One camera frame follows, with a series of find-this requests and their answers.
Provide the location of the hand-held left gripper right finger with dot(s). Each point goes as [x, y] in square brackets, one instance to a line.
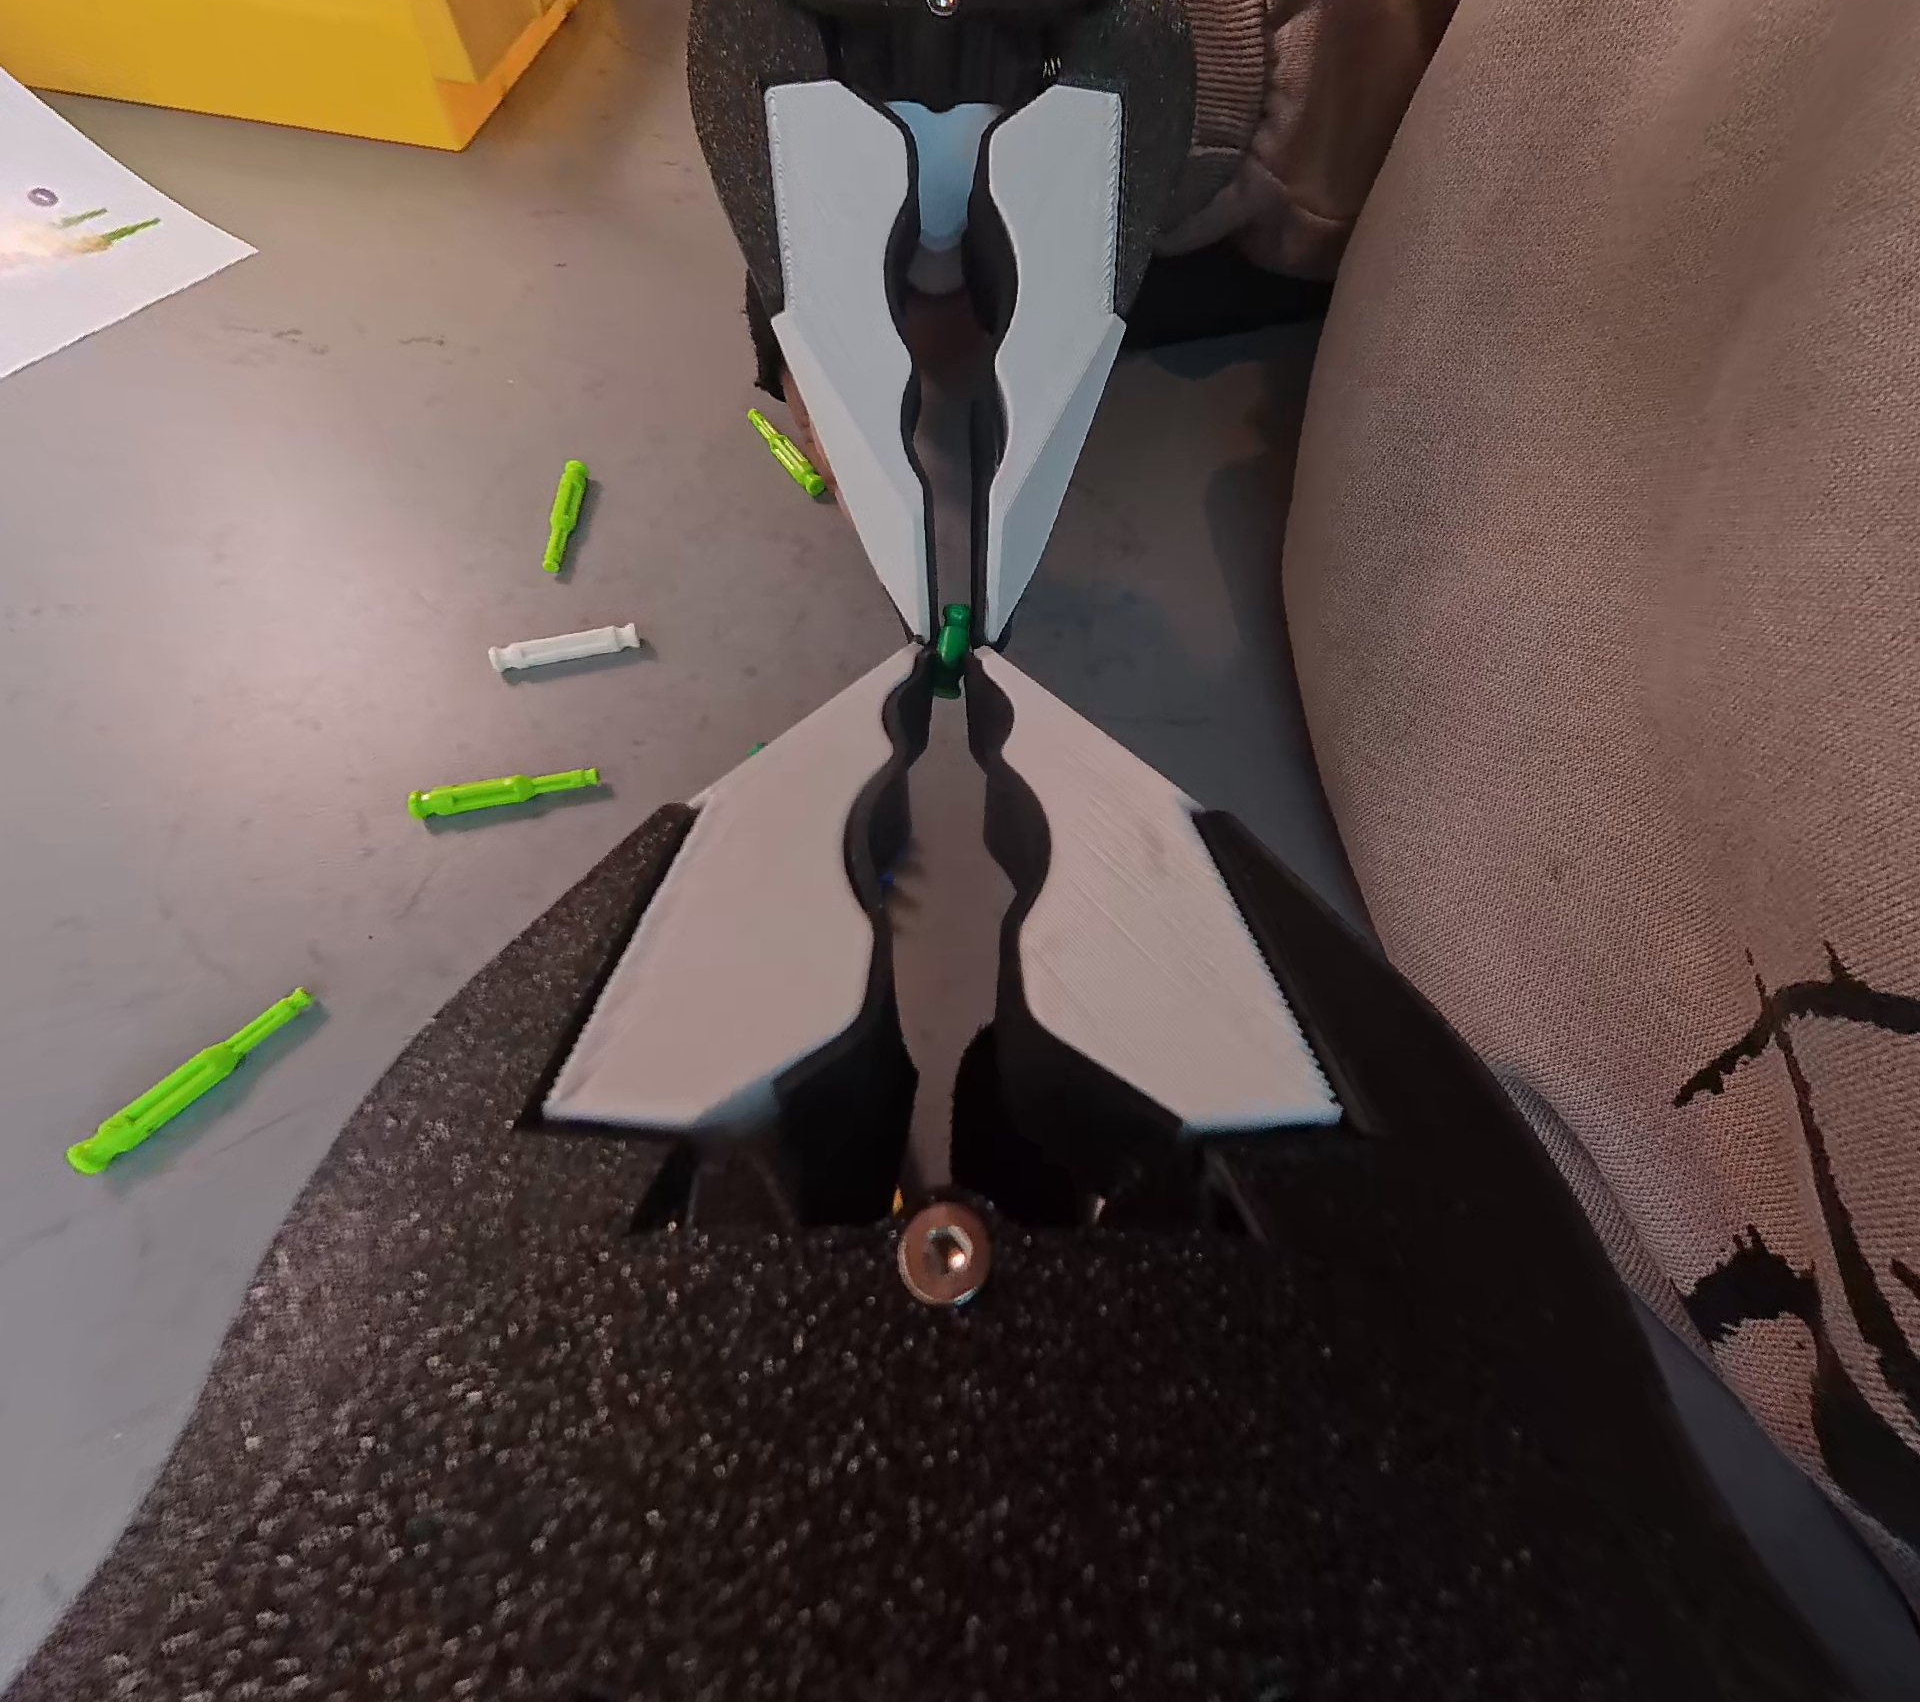
[1155, 967]

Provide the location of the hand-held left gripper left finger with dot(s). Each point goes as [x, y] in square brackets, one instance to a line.
[751, 953]

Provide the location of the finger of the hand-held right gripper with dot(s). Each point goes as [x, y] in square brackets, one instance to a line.
[833, 233]
[1058, 233]

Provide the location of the dark green short rod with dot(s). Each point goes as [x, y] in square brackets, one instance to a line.
[949, 660]

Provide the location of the light green plastic rod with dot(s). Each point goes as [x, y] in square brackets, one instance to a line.
[787, 451]
[565, 516]
[189, 1085]
[505, 794]

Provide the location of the person's right forearm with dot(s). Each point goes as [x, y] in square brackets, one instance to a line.
[1291, 82]

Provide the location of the white plastic rod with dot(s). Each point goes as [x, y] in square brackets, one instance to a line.
[565, 650]

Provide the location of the person's beige hoodie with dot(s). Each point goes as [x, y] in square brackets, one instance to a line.
[1575, 532]

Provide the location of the printed instruction sheet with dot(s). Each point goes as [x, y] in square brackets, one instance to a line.
[91, 262]

